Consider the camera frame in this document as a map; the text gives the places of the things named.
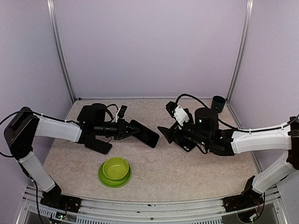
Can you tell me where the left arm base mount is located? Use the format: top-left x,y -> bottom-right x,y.
40,185 -> 82,213

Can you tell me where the green bowl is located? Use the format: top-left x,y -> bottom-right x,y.
102,157 -> 129,181

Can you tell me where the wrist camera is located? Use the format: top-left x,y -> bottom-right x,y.
115,105 -> 128,123
166,101 -> 190,129

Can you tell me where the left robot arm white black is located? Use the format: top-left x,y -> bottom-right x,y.
4,103 -> 140,208

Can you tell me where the aluminium frame post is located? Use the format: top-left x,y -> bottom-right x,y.
47,0 -> 76,103
226,0 -> 254,104

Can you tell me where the dark phone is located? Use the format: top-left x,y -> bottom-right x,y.
85,139 -> 112,155
130,119 -> 160,148

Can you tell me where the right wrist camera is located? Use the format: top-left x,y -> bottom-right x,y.
166,101 -> 190,129

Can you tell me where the black cylinder cup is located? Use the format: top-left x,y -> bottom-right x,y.
211,96 -> 226,113

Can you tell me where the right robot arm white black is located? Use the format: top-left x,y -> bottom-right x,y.
158,94 -> 299,207

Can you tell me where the right aluminium frame post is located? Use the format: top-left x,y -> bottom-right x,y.
226,0 -> 254,104

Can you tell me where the front aluminium rail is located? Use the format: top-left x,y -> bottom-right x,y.
14,186 -> 290,224

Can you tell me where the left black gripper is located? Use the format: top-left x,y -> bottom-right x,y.
94,118 -> 140,140

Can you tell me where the left aluminium frame post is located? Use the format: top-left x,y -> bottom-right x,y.
47,0 -> 76,103

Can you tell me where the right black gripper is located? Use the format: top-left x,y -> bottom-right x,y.
158,113 -> 210,147

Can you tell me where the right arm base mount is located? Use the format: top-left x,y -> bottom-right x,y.
222,176 -> 264,212

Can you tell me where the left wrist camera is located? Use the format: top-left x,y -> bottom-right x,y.
115,105 -> 128,123

